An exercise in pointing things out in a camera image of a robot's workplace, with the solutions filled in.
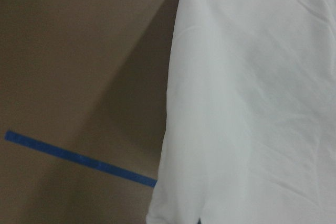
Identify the white long-sleeve printed shirt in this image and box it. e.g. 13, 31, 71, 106
146, 0, 335, 223

